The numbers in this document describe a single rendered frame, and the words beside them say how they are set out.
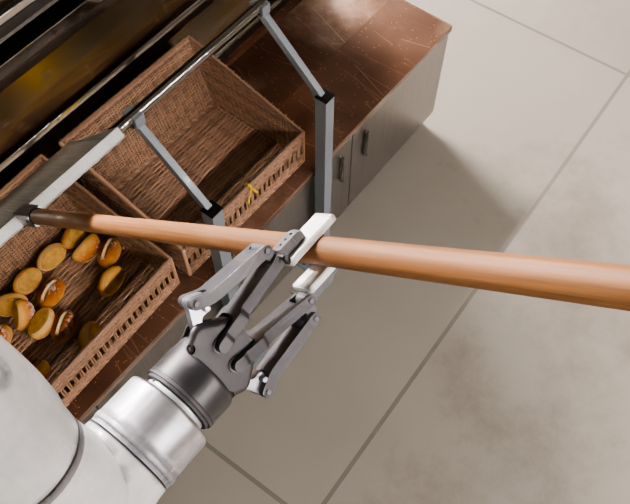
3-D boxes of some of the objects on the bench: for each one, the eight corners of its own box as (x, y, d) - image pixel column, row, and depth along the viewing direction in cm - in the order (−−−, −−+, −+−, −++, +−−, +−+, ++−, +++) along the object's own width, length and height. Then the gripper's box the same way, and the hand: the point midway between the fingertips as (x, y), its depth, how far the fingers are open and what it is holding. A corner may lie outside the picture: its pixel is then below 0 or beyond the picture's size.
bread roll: (106, 246, 238) (107, 240, 232) (84, 271, 234) (84, 265, 228) (92, 235, 238) (92, 228, 232) (69, 259, 234) (69, 253, 228)
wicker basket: (78, 195, 248) (52, 141, 224) (199, 90, 270) (187, 30, 246) (190, 280, 232) (175, 231, 208) (308, 160, 255) (308, 104, 231)
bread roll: (73, 253, 234) (58, 237, 230) (48, 277, 230) (33, 261, 226) (65, 251, 238) (51, 235, 235) (41, 274, 234) (26, 259, 231)
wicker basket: (-74, 335, 223) (-121, 291, 199) (66, 202, 246) (40, 148, 222) (46, 433, 209) (11, 398, 185) (184, 282, 232) (169, 234, 208)
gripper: (101, 337, 69) (273, 168, 79) (204, 449, 76) (350, 282, 86) (136, 351, 63) (318, 167, 73) (245, 471, 70) (397, 289, 80)
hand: (314, 252), depth 78 cm, fingers closed on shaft, 3 cm apart
